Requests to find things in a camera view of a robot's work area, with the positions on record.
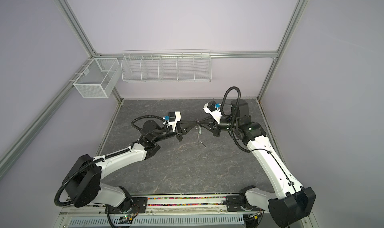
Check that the aluminium rail with coloured beads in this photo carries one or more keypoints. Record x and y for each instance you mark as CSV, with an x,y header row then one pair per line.
x,y
195,200

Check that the aluminium frame profiles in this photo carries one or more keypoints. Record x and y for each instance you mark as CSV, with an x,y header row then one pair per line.
x,y
9,158

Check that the large toothed metal keyring disc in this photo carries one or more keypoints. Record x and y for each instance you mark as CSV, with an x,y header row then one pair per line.
x,y
198,133

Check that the white slotted cable duct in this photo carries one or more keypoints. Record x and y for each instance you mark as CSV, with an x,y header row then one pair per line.
x,y
158,221

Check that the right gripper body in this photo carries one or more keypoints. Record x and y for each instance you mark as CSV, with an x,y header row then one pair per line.
x,y
217,129

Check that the white mesh box basket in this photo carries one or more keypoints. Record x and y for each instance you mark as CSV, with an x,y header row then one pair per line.
x,y
99,78

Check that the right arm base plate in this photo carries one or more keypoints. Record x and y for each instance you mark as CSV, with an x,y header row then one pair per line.
x,y
234,204

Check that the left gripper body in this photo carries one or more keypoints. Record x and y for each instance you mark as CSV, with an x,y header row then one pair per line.
x,y
177,133

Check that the white wire shelf basket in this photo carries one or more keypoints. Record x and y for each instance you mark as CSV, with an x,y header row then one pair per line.
x,y
166,66

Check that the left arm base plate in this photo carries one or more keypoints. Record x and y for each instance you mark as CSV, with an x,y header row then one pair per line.
x,y
136,205

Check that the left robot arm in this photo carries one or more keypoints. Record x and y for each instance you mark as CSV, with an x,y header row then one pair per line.
x,y
83,184

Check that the small circuit board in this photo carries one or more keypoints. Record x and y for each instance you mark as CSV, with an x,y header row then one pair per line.
x,y
125,220

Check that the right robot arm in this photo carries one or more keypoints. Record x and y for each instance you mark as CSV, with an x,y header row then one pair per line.
x,y
251,138

